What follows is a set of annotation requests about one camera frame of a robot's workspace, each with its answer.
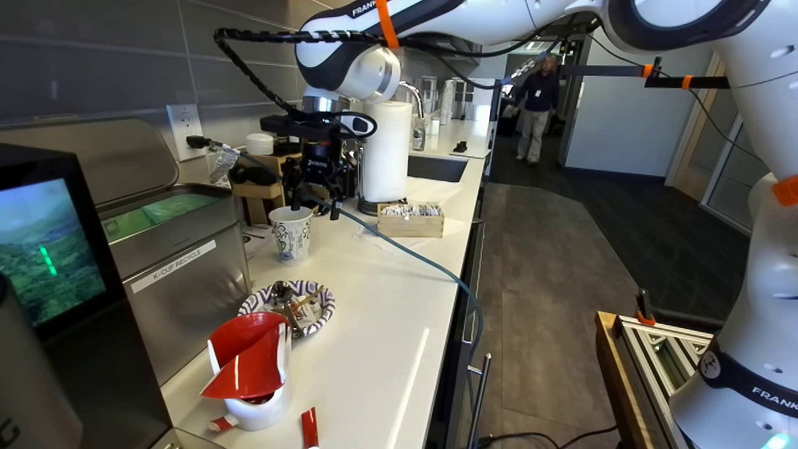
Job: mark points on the red packet on counter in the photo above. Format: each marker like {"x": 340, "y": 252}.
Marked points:
{"x": 309, "y": 430}

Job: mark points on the wooden sugar packet box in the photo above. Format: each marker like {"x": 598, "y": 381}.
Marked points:
{"x": 408, "y": 219}

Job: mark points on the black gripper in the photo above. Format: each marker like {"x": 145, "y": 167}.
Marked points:
{"x": 321, "y": 163}

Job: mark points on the wooden condiment organizer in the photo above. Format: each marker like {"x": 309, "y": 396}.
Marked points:
{"x": 258, "y": 182}

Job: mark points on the white wall outlet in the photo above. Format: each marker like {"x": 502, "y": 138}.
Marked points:
{"x": 182, "y": 123}

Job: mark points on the black coffee machine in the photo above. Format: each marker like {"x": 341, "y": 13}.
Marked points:
{"x": 72, "y": 366}

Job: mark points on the patterned paper plate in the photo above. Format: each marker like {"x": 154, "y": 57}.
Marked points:
{"x": 301, "y": 302}

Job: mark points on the white paper towel roll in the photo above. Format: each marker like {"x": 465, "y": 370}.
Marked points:
{"x": 387, "y": 149}

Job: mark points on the white cup with red packets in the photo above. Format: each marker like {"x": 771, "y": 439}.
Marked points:
{"x": 248, "y": 358}

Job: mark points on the white lidded jar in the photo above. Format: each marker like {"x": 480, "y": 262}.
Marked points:
{"x": 260, "y": 142}

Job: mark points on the patterned paper cup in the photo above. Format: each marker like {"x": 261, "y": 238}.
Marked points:
{"x": 289, "y": 228}

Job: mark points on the person in background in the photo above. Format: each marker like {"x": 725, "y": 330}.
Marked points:
{"x": 538, "y": 100}

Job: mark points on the black paper towel holder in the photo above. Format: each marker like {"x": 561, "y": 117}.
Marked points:
{"x": 371, "y": 207}

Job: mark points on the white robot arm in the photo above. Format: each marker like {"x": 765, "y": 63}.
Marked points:
{"x": 744, "y": 393}

